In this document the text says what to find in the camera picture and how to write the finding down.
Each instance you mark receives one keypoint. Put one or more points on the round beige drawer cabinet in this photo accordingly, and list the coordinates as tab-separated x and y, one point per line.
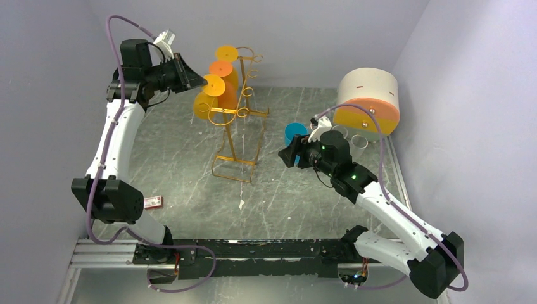
365	92

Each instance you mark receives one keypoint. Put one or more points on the yellow wine glass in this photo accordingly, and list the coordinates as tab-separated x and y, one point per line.
208	97
226	55

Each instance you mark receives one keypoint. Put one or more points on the blue wine glass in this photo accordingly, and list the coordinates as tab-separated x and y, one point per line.
293	129

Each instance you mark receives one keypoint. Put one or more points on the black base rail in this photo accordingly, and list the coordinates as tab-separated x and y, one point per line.
195	258

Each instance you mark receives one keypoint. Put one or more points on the small red white box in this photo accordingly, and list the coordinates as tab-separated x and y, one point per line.
153	202

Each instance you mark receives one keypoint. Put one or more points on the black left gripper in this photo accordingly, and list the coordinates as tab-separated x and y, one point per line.
187	76

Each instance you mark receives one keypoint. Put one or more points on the clear wine glass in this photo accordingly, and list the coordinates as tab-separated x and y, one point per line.
358	144
342	129

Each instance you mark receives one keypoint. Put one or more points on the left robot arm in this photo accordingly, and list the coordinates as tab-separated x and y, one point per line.
104	192

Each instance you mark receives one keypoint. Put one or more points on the orange wine glass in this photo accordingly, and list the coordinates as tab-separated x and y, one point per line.
226	71

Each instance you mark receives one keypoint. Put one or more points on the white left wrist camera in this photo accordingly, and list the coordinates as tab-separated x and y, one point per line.
164	43

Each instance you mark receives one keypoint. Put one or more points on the gold wire glass rack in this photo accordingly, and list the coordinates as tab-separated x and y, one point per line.
226	154

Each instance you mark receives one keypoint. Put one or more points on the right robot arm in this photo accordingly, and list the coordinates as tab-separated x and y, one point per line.
430	258

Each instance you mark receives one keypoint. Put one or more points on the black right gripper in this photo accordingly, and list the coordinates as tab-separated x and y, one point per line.
299	145

